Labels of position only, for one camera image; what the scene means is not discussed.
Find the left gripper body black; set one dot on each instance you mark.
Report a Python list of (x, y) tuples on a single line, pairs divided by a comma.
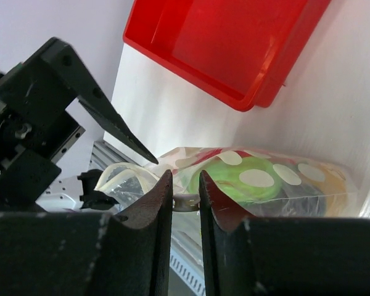
[(35, 129)]

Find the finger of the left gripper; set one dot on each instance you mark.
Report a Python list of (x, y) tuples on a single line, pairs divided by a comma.
[(105, 114)]

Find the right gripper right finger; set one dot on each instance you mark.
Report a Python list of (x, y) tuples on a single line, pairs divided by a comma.
[(249, 255)]

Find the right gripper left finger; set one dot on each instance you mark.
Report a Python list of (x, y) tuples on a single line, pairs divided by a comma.
[(89, 253)]

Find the yellow lemon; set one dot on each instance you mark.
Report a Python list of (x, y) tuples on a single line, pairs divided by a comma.
[(331, 181)]

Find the clear zip top bag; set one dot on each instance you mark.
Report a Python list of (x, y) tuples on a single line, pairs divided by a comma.
[(298, 197)]

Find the round green cabbage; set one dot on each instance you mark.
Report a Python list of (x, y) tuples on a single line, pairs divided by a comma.
[(253, 180)]

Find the red plastic tray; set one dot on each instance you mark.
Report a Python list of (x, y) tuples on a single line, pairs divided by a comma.
[(240, 52)]

